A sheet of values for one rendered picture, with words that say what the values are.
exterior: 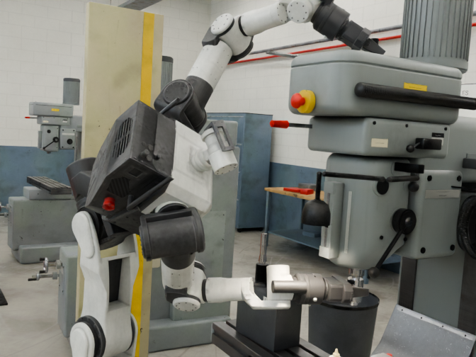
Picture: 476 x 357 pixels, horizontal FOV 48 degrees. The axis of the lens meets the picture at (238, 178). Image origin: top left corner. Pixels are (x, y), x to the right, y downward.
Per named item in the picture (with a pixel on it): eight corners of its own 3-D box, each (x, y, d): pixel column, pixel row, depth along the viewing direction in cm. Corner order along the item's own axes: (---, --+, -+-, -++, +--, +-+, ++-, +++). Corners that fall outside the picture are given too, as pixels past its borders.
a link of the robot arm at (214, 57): (231, 43, 175) (202, 98, 168) (208, 15, 166) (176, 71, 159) (258, 40, 167) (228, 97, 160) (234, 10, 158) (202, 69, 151)
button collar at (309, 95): (309, 112, 135) (310, 89, 134) (295, 112, 140) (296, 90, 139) (314, 113, 136) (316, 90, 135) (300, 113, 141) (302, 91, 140)
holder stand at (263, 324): (273, 352, 179) (277, 295, 177) (234, 331, 196) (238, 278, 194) (299, 346, 186) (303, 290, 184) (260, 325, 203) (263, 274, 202)
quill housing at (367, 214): (359, 276, 140) (369, 156, 137) (309, 258, 157) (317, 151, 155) (409, 270, 150) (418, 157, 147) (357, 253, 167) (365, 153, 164)
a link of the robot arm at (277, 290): (301, 305, 154) (263, 305, 152) (299, 268, 157) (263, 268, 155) (314, 303, 143) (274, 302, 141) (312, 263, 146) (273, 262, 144)
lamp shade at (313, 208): (297, 224, 131) (299, 199, 131) (305, 219, 138) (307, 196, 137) (326, 227, 129) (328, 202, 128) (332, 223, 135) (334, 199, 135)
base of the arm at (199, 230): (145, 275, 129) (141, 241, 122) (139, 239, 139) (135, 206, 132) (206, 264, 132) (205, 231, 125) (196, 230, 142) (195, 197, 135)
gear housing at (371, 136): (365, 156, 134) (367, 116, 133) (304, 150, 154) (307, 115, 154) (450, 159, 151) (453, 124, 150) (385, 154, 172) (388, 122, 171)
